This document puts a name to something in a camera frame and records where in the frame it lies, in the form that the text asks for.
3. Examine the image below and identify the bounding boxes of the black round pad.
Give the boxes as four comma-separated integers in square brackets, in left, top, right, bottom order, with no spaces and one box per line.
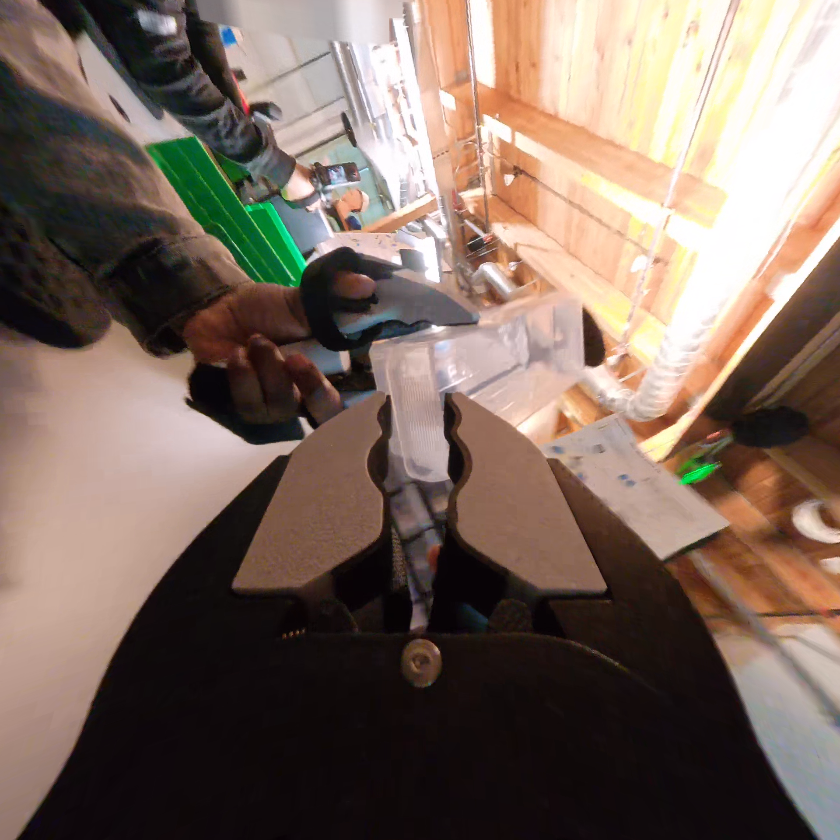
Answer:
[731,406,809,448]

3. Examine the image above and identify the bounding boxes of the white printed paper sheet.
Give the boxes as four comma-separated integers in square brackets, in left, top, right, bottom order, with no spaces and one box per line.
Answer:
[543,415,731,562]

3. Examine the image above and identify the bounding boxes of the short silver pipe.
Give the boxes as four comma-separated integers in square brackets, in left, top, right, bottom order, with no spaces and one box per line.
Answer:
[469,262,519,303]

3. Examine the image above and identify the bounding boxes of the green plastic crate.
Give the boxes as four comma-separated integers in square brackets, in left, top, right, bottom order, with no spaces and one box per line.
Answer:
[147,136,306,286]

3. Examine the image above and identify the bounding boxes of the person's left forearm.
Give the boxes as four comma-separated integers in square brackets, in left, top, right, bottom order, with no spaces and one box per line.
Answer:
[0,0,263,358]

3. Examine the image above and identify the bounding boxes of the clear plastic bag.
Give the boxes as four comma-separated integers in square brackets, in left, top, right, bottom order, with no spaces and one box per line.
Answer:
[371,292,585,483]

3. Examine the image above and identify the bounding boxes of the silver flexible duct hose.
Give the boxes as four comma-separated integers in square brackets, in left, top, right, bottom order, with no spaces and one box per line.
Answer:
[581,308,729,421]

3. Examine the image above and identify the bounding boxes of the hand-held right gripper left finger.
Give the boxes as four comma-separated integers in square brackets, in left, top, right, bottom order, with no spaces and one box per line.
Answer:
[233,392,392,595]

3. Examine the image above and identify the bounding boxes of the person's left hand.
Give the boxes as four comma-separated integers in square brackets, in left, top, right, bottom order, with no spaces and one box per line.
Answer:
[184,272,378,426]

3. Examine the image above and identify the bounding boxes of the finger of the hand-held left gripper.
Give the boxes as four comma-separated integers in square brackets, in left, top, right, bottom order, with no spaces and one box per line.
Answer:
[335,269,480,342]

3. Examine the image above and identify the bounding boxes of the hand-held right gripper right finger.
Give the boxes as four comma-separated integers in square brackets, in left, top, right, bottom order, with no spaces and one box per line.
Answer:
[445,392,608,598]

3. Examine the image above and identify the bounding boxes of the black hand-held device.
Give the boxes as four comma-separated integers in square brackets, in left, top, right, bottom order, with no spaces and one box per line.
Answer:
[310,162,362,191]

